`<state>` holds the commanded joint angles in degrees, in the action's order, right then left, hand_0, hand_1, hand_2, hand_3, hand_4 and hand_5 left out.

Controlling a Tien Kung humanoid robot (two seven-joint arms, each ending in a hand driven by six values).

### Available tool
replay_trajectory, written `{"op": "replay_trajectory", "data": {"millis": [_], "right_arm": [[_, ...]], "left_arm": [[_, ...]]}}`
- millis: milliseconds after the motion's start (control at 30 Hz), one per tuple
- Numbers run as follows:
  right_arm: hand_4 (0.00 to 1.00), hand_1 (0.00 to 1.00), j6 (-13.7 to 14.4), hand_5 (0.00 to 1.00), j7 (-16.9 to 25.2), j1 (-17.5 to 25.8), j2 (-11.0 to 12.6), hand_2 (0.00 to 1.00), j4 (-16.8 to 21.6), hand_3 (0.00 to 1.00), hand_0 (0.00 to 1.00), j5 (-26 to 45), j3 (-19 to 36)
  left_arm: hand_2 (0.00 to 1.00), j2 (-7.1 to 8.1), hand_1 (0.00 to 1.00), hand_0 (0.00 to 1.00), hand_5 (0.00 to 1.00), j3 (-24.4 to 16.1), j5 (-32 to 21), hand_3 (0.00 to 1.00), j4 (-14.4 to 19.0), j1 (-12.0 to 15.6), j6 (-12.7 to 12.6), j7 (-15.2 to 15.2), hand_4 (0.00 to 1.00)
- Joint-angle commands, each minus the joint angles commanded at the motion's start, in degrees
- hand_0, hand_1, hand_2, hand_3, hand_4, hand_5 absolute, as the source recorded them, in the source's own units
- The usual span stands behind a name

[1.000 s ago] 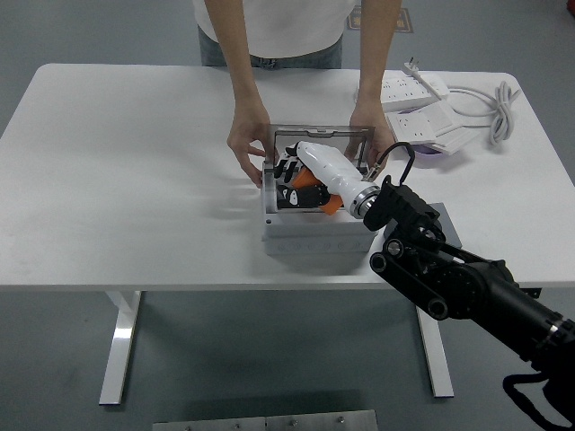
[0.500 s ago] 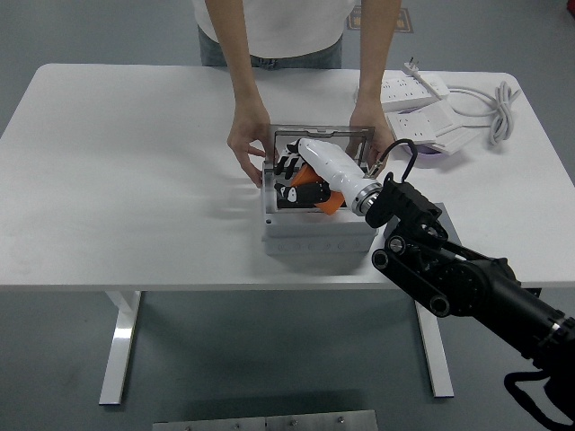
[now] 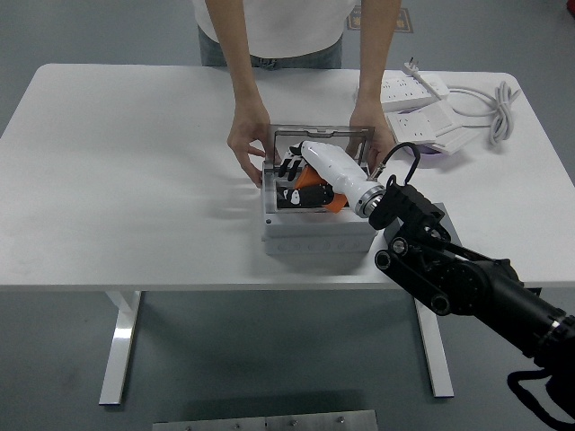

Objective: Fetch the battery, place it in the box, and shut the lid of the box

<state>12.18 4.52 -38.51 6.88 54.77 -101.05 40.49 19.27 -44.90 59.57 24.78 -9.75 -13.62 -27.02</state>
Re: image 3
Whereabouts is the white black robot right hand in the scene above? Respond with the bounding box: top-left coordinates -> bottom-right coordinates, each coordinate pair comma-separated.
275,139 -> 382,209

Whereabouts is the clear hinged box lid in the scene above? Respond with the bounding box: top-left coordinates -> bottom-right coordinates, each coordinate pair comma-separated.
264,124 -> 376,174

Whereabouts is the grey metal plate with screws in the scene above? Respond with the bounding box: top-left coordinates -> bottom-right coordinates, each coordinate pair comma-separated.
152,409 -> 378,431

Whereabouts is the white power cable with plug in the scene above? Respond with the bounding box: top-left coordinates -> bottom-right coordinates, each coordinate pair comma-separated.
402,57 -> 522,147

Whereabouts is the long white power strip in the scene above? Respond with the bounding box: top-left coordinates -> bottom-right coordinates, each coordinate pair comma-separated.
379,75 -> 451,114

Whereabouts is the grey electrical enclosure box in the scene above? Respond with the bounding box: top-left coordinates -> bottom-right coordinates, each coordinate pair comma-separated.
261,161 -> 381,257

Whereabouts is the brown floor sign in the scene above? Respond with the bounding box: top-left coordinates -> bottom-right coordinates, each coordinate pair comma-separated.
345,7 -> 413,33

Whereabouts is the orange cylindrical battery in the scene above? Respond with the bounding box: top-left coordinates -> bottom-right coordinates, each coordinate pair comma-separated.
294,165 -> 349,215

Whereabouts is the purple round dish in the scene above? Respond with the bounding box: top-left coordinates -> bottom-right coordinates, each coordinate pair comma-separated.
403,143 -> 453,161

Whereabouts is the white table leg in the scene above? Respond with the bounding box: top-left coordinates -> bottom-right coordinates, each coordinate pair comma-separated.
412,288 -> 456,399
98,290 -> 144,407

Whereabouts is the person's left hand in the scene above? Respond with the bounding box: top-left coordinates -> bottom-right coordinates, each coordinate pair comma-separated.
348,101 -> 396,170

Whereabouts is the flat white socket panel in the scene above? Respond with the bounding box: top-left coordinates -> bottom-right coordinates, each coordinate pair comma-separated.
421,99 -> 475,156

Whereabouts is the person's right hand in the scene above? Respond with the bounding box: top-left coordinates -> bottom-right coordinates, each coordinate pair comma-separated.
226,104 -> 282,189

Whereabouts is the person torso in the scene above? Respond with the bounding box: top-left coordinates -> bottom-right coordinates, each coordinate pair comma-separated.
197,0 -> 360,71

